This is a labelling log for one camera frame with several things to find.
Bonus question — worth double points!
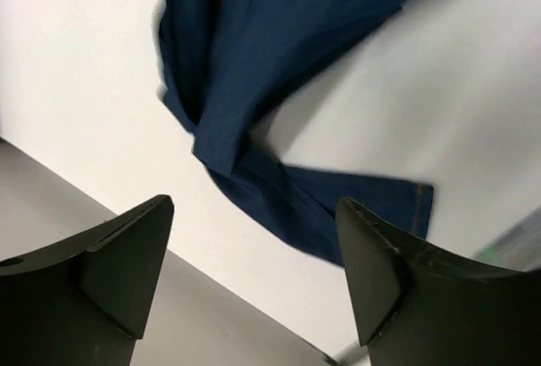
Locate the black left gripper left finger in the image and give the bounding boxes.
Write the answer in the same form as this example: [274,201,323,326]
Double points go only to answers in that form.
[1,194,174,366]

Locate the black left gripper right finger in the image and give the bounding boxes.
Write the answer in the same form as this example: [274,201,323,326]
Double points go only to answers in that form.
[335,196,541,366]

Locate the dark blue denim trousers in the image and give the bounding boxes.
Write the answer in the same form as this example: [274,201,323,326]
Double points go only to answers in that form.
[157,0,434,265]

